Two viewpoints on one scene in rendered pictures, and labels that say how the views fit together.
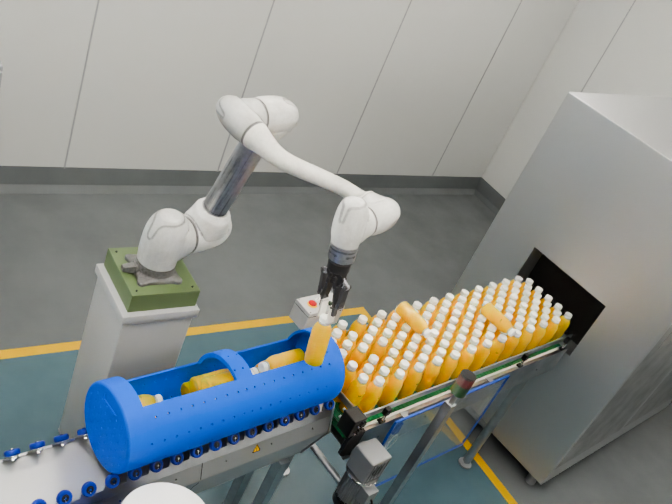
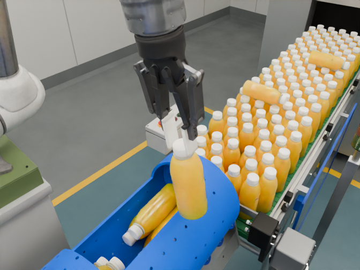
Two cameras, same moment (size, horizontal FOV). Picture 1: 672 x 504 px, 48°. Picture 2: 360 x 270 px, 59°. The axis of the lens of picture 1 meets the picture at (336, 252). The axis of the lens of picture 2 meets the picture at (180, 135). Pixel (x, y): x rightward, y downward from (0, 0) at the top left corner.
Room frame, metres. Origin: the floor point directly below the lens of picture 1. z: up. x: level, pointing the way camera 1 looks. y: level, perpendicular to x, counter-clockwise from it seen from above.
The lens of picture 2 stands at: (1.56, -0.05, 1.84)
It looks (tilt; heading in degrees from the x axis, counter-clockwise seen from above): 39 degrees down; 359
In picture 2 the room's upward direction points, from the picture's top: straight up
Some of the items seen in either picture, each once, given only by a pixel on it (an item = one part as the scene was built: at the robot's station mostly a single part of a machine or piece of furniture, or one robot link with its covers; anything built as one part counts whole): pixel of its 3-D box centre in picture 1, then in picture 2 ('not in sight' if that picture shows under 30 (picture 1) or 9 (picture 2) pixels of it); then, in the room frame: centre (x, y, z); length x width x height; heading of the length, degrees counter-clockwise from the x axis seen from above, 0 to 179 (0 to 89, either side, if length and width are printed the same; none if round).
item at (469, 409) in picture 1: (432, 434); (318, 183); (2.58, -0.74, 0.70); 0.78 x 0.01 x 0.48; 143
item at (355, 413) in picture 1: (351, 422); (261, 231); (2.16, -0.32, 0.95); 0.10 x 0.07 x 0.10; 53
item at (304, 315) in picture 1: (317, 311); (171, 127); (2.58, -0.03, 1.05); 0.20 x 0.10 x 0.10; 143
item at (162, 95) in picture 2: (328, 285); (162, 90); (2.04, -0.02, 1.56); 0.04 x 0.01 x 0.11; 142
